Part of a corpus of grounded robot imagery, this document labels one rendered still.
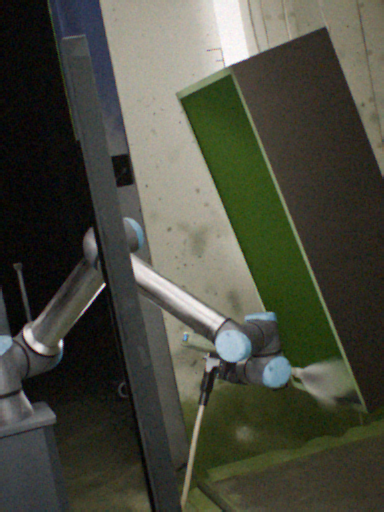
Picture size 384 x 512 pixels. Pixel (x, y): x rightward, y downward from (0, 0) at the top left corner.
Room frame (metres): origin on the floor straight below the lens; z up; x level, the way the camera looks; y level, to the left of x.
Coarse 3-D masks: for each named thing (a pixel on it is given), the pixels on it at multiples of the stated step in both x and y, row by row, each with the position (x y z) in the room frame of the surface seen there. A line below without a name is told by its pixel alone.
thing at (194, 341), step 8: (192, 336) 2.93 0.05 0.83; (200, 336) 2.95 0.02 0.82; (184, 344) 2.94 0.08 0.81; (192, 344) 2.93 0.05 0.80; (200, 344) 2.94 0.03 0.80; (208, 344) 2.96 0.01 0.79; (208, 352) 2.96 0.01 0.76; (216, 352) 2.98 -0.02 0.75; (216, 368) 2.98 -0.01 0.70; (296, 368) 3.15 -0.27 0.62; (208, 376) 2.96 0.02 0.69; (296, 376) 3.15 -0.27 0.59; (208, 384) 2.95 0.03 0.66; (200, 392) 2.96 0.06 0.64; (208, 392) 2.96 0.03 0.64; (200, 400) 2.95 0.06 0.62
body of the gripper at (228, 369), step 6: (222, 360) 2.89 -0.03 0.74; (222, 366) 2.89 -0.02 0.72; (228, 366) 2.87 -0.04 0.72; (234, 366) 2.86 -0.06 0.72; (216, 372) 2.89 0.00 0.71; (222, 372) 2.86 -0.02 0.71; (228, 372) 2.87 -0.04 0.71; (234, 372) 2.85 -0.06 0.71; (216, 378) 2.88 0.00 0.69; (222, 378) 2.85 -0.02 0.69; (228, 378) 2.86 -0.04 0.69; (234, 378) 2.83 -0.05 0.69; (246, 384) 2.83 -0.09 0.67
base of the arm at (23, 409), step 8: (16, 392) 3.09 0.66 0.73; (0, 400) 3.06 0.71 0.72; (8, 400) 3.07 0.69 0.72; (16, 400) 3.08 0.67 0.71; (24, 400) 3.12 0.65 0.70; (0, 408) 3.05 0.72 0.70; (8, 408) 3.06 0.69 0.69; (16, 408) 3.07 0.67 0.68; (24, 408) 3.10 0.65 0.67; (32, 408) 3.14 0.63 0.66; (0, 416) 3.04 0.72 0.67; (8, 416) 3.05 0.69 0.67; (16, 416) 3.06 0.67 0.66; (24, 416) 3.08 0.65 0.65; (0, 424) 3.04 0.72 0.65; (8, 424) 3.04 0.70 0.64
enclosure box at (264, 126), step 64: (256, 64) 2.94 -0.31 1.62; (320, 64) 3.00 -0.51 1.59; (192, 128) 3.50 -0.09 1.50; (256, 128) 2.93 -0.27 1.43; (320, 128) 2.99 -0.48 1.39; (256, 192) 3.56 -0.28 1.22; (320, 192) 2.98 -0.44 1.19; (256, 256) 3.54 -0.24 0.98; (320, 256) 2.97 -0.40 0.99; (320, 320) 3.61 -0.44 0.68
